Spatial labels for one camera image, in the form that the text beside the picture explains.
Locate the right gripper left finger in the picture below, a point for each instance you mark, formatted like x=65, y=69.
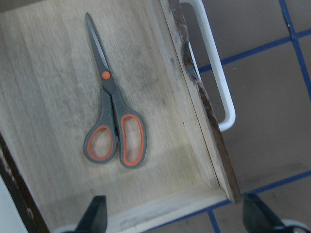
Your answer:
x=94, y=219

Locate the grey orange scissors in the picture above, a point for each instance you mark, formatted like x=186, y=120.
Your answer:
x=114, y=111

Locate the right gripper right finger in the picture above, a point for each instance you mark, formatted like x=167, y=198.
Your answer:
x=259, y=218

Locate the light wooden drawer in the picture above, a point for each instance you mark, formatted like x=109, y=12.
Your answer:
x=50, y=98

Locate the white drawer handle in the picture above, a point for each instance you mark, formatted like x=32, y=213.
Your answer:
x=215, y=62

